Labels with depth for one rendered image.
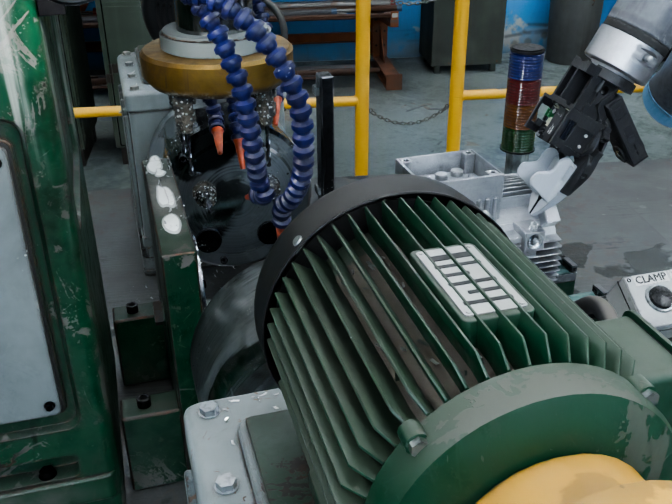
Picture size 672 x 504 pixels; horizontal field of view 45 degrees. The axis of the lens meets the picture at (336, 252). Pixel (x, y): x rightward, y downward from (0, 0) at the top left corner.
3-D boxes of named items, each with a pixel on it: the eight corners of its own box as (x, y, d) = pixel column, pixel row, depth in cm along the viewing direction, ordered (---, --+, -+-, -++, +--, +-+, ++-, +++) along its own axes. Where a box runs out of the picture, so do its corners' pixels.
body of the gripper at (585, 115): (520, 129, 109) (569, 49, 106) (564, 153, 113) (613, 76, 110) (548, 148, 103) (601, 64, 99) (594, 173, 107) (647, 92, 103)
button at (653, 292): (650, 315, 95) (657, 308, 94) (639, 292, 96) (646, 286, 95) (671, 311, 96) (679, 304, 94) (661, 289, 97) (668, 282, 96)
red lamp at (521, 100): (514, 108, 141) (517, 82, 139) (499, 98, 146) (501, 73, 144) (545, 104, 143) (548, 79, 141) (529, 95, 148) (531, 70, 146)
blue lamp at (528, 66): (517, 82, 139) (519, 57, 137) (501, 73, 144) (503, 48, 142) (548, 79, 141) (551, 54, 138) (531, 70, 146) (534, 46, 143)
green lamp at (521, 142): (509, 156, 145) (512, 132, 143) (495, 144, 151) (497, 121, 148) (539, 152, 147) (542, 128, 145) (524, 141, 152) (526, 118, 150)
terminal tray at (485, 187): (421, 235, 109) (423, 186, 105) (393, 203, 118) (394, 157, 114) (501, 222, 112) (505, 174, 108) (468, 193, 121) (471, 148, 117)
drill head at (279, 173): (170, 304, 123) (151, 151, 112) (149, 198, 158) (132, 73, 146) (327, 280, 130) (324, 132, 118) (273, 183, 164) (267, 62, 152)
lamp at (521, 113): (512, 132, 143) (514, 108, 141) (497, 121, 148) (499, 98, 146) (542, 128, 145) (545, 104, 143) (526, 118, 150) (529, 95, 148)
